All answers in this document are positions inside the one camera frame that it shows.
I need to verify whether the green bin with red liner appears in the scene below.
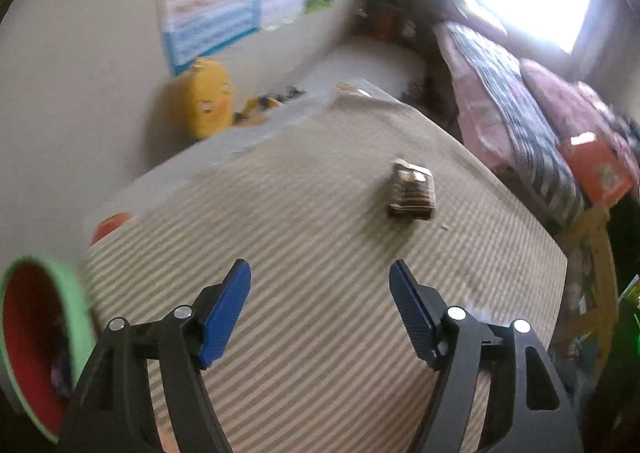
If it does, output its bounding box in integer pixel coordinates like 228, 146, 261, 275
0, 257, 98, 444

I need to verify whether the blue bordered letter poster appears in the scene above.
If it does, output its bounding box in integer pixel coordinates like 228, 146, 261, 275
157, 0, 263, 78

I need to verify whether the colourful toy board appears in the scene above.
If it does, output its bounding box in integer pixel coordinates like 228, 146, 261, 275
617, 273, 640, 344

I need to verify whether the wooden chair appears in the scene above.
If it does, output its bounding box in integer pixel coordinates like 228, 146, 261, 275
550, 205, 621, 359

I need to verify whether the white table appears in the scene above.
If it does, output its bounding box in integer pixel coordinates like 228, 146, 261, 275
85, 78, 391, 244

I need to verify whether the purple folded quilt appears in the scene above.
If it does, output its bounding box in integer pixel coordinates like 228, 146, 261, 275
445, 0, 508, 38

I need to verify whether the orange round object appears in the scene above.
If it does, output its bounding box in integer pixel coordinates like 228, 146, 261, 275
91, 213, 133, 246

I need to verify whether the yellow duck toy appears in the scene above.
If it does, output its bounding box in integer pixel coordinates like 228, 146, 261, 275
170, 58, 238, 140

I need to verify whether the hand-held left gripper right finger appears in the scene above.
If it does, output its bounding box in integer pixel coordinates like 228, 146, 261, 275
389, 260, 583, 453

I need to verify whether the brown snack packet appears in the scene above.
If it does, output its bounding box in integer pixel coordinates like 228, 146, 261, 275
387, 159, 437, 221

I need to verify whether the pink bed skirt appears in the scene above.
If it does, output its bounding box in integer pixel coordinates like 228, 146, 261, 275
432, 25, 501, 174

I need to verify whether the pink quilt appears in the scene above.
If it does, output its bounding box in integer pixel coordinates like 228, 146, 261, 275
520, 58, 636, 174

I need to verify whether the orange book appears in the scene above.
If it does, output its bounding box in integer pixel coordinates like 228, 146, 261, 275
556, 132, 635, 206

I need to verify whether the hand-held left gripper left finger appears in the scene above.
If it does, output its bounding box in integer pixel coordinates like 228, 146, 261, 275
55, 259, 251, 453

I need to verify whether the yellow black toy vehicle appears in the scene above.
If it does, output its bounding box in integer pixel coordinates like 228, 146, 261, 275
232, 92, 283, 128

